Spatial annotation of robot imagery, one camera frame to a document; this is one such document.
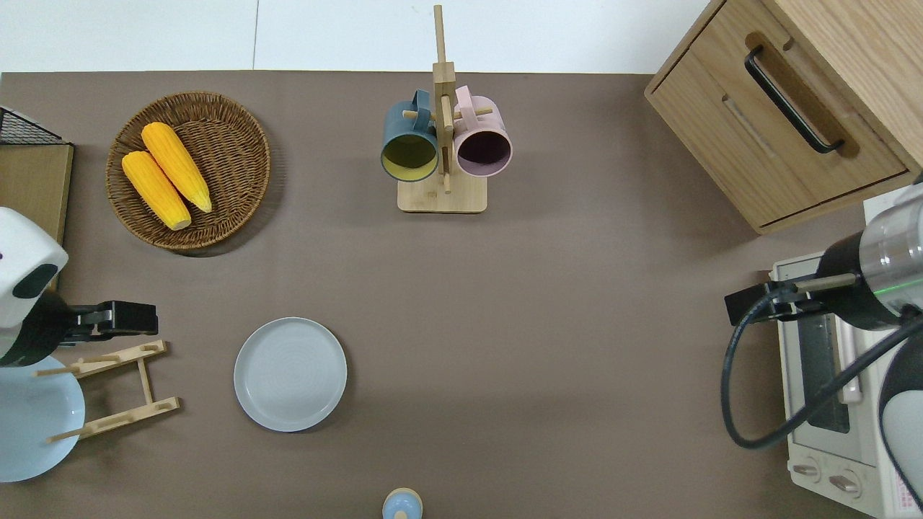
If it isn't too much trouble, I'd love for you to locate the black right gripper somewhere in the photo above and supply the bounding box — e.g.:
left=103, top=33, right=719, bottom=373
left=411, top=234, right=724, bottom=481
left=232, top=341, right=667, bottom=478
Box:
left=724, top=232, right=904, bottom=333

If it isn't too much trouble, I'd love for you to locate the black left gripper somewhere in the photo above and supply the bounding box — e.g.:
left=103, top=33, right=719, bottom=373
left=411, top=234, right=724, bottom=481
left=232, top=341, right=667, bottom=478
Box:
left=0, top=292, right=159, bottom=369

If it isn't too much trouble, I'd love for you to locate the gray plate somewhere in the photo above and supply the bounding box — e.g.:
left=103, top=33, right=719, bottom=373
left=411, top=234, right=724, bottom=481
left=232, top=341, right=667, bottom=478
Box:
left=234, top=317, right=348, bottom=433

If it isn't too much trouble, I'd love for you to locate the low wooden plate rack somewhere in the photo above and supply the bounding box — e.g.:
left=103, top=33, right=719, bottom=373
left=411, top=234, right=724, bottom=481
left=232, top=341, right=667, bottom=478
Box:
left=35, top=340, right=181, bottom=443

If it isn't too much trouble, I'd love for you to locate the light blue plate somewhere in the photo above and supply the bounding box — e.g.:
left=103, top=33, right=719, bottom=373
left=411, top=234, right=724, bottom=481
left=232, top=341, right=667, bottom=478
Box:
left=0, top=355, right=86, bottom=484

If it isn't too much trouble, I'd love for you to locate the yellow corn cob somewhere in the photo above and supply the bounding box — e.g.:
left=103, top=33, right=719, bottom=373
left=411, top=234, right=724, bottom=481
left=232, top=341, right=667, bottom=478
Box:
left=141, top=122, right=213, bottom=214
left=121, top=151, right=193, bottom=231

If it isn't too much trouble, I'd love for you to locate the cream toaster oven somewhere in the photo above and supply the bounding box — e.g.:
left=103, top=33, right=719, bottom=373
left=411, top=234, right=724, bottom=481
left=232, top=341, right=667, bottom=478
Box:
left=769, top=186, right=923, bottom=519

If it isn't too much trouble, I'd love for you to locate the wooden board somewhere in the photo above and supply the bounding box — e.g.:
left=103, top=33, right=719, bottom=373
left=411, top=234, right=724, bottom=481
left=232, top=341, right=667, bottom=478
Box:
left=0, top=143, right=75, bottom=289

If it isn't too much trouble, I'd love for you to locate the wooden cabinet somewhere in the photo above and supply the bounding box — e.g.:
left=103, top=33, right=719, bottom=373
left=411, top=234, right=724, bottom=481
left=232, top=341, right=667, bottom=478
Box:
left=644, top=0, right=923, bottom=236

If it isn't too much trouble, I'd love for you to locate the round wicker basket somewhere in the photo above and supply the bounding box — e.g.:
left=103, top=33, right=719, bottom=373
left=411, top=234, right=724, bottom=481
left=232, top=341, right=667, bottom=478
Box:
left=106, top=91, right=273, bottom=252

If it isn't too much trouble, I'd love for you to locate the brown table mat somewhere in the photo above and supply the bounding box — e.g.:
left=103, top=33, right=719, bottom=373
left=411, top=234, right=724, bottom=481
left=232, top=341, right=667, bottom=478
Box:
left=0, top=70, right=923, bottom=519

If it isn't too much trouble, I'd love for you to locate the pink mug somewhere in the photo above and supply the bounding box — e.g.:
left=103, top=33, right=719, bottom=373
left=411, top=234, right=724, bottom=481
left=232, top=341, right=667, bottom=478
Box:
left=452, top=85, right=513, bottom=179

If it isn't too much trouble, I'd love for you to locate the teal mug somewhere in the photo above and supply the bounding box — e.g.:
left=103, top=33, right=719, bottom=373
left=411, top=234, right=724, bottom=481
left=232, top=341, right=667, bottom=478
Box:
left=380, top=89, right=440, bottom=183

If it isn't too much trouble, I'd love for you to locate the wooden mug tree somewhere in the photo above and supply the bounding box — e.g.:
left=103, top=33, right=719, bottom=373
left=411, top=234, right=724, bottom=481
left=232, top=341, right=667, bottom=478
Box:
left=397, top=4, right=489, bottom=214

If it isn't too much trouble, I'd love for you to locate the thick black gripper cable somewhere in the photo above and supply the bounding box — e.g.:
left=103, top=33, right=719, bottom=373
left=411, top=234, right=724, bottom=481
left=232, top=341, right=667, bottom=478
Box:
left=720, top=292, right=923, bottom=451

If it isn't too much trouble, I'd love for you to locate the black cabinet handle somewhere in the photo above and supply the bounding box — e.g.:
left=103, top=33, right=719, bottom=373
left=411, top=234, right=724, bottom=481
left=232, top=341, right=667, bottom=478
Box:
left=744, top=45, right=845, bottom=155

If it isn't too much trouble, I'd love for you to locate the black wire crate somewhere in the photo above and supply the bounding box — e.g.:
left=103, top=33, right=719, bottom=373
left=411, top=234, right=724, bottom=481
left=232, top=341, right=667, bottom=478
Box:
left=0, top=106, right=71, bottom=146

